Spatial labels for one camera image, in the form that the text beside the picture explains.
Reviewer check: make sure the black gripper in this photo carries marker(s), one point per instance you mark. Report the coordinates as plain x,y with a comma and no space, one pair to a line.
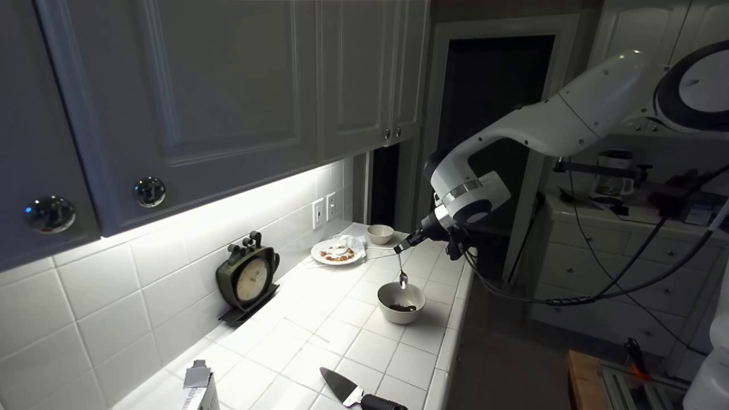
431,230

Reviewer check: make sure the small white spoon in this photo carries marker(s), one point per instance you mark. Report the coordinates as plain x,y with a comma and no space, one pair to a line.
401,270

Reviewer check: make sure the grey bowl with food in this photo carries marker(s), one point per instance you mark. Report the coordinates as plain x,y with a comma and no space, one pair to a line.
401,316

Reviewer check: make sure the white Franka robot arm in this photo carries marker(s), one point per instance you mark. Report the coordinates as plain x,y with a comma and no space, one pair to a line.
576,114

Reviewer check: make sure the small empty white bowl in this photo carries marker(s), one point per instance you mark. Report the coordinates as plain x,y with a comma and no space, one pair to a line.
381,232

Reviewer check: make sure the brown food in bowl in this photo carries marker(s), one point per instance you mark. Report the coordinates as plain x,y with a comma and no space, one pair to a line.
398,307

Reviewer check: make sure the brown food on plate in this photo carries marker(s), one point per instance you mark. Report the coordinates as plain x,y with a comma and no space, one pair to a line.
338,253

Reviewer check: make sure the white plate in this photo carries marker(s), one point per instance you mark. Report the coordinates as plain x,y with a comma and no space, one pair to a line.
320,256

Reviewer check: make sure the dark round cabinet knob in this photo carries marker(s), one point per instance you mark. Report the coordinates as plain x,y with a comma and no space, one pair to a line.
390,138
51,215
150,192

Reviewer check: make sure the black kitchen scale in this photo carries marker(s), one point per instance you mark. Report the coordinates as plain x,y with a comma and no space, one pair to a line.
246,278

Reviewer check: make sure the white drawer dresser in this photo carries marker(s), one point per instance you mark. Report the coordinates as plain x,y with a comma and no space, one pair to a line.
630,250

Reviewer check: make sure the wooden board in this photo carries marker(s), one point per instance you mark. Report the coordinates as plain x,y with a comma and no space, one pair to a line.
583,378

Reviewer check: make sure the wide grey panelled cabinet door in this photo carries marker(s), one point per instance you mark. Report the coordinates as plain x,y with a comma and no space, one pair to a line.
212,83

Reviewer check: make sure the metal rack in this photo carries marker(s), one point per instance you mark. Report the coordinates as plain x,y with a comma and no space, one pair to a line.
646,389

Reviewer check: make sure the white wall light switch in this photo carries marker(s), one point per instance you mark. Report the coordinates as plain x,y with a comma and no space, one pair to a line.
330,206

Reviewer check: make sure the white wall power outlet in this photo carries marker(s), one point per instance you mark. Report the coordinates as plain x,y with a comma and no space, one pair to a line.
317,215

